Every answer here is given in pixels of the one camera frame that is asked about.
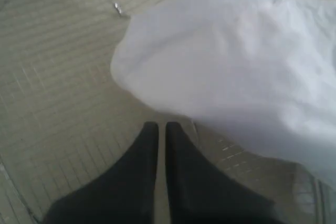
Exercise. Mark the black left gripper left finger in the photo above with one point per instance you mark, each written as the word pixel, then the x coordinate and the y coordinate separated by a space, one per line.
pixel 122 194

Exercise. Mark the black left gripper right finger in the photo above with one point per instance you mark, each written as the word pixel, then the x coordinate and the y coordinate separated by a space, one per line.
pixel 200 193

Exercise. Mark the white cotton t-shirt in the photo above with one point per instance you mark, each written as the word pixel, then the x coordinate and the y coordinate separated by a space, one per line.
pixel 261 72

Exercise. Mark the metal mesh basket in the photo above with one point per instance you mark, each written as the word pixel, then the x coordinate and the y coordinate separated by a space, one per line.
pixel 63 119

